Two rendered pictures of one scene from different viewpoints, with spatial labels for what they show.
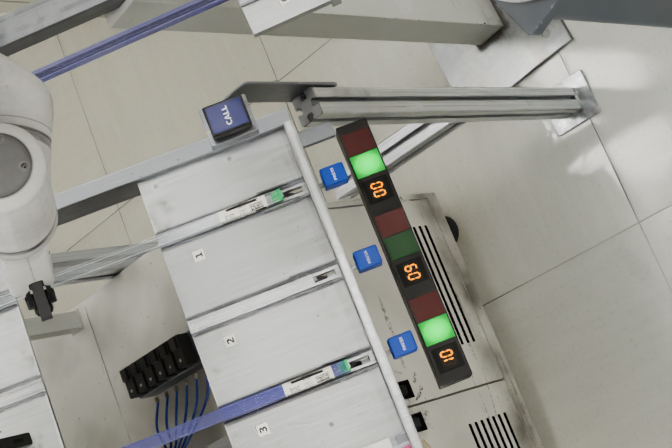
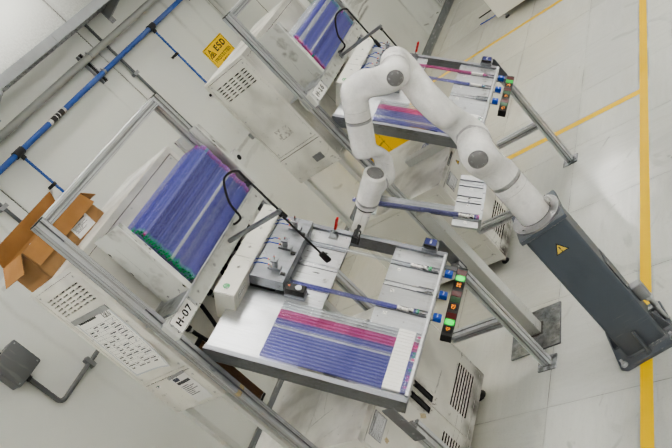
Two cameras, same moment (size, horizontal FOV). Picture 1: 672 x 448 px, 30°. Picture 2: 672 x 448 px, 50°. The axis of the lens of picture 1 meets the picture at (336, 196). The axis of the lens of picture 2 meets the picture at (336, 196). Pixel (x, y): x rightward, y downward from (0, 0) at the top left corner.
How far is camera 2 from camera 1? 163 cm
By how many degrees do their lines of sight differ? 37
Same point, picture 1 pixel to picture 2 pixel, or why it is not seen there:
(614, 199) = (543, 398)
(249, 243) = (414, 274)
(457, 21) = (523, 313)
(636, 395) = not seen: outside the picture
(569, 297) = (508, 428)
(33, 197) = (378, 182)
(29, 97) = (390, 172)
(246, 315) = (400, 287)
